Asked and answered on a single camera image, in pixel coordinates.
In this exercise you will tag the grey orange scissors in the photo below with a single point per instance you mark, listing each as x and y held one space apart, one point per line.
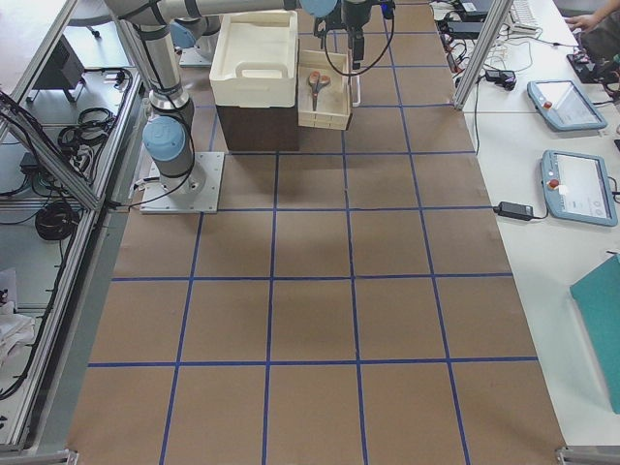
317 82

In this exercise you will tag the white drawer handle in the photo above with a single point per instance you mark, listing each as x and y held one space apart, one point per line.
356 91

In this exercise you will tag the dark wooden drawer cabinet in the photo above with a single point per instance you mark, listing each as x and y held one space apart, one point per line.
259 111

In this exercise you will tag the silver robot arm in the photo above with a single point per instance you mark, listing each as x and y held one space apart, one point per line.
175 44

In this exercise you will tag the person hand at desk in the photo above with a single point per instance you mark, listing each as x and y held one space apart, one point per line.
583 22

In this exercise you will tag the white plastic tray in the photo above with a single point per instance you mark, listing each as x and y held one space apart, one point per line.
254 64

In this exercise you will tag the white keyboard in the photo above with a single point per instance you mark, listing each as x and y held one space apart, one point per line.
522 16

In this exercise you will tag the upper blue teach pendant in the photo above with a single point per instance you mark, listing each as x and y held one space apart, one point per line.
564 106

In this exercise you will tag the blue teach pendant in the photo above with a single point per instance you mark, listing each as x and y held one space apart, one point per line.
575 187
564 106

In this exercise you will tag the black power adapter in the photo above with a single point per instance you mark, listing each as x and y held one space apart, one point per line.
518 211

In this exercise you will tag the lower blue teach pendant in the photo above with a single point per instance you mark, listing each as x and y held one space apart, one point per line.
575 187

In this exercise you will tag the aluminium frame post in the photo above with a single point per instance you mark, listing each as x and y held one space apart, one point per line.
490 30

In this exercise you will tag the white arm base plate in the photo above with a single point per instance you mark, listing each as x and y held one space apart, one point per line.
197 193

